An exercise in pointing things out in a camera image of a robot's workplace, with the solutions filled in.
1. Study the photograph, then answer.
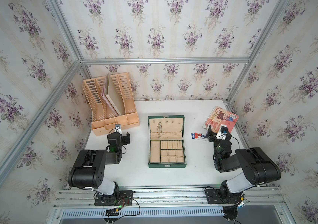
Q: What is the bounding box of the beaded silver jewelry chain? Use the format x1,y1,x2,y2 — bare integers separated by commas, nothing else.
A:
154,121,164,137

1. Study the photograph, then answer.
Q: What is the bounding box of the green jewelry box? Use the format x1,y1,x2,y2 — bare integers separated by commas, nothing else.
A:
148,115,187,168

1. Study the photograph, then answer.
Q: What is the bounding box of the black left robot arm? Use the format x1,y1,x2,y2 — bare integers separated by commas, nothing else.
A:
68,132,131,197

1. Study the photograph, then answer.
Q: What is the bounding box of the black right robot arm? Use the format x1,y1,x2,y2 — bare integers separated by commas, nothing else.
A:
205,126,282,202

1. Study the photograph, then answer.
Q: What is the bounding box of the white pen package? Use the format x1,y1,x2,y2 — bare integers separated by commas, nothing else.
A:
191,133,209,141

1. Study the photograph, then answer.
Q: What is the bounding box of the pink cartoon spiral notebook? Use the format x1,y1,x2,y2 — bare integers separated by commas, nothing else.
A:
202,106,239,133

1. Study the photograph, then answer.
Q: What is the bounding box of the peach plastic file organizer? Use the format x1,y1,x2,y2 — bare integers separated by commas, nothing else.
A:
82,72,140,136

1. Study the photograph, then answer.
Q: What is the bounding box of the beige folder in organizer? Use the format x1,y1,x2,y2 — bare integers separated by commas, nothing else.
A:
101,75,125,117

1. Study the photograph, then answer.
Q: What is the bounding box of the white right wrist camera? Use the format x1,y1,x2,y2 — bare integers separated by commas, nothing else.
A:
216,125,229,140

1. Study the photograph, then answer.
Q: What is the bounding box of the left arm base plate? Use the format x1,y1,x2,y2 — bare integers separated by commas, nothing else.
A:
94,190,134,206

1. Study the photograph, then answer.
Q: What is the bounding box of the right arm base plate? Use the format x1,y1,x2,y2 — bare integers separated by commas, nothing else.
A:
204,187,244,204

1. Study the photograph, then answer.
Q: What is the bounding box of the aluminium front rail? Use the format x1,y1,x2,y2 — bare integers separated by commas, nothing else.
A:
53,185,286,209

